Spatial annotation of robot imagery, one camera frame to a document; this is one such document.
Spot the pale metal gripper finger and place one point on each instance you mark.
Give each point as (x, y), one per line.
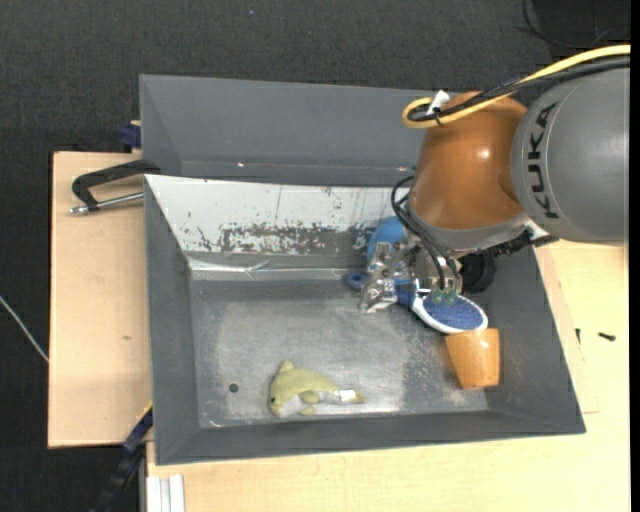
(379, 294)
(384, 257)

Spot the blue and white brush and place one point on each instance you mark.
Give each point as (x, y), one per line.
(457, 315)

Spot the grey metal bin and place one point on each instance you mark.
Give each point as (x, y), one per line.
(310, 340)

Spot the orange cup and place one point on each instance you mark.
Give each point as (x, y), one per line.
(474, 357)

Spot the yellow-green toy dolphin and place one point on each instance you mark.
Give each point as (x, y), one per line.
(300, 387)

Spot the small black screw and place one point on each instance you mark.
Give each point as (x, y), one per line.
(607, 336)

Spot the black cylinder on white bracket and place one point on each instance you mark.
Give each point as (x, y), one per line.
(477, 272)

